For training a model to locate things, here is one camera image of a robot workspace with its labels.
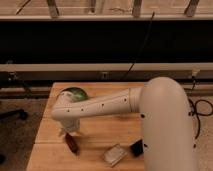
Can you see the metal rail frame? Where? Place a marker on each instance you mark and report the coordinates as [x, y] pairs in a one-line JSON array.
[[113, 71]]

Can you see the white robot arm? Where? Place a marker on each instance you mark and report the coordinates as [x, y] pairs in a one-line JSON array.
[[167, 126]]

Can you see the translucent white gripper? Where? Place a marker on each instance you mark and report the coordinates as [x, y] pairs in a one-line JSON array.
[[69, 126]]

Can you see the green ceramic bowl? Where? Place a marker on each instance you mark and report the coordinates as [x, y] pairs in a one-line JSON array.
[[78, 93]]

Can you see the white rectangular block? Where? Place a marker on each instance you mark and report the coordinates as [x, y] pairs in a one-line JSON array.
[[114, 155]]

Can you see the black office chair base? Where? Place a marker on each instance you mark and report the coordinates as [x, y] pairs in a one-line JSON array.
[[20, 113]]

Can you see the dark red pepper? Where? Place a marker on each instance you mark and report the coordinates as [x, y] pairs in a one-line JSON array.
[[71, 144]]

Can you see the black smartphone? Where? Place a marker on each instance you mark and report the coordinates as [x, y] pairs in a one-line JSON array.
[[137, 148]]

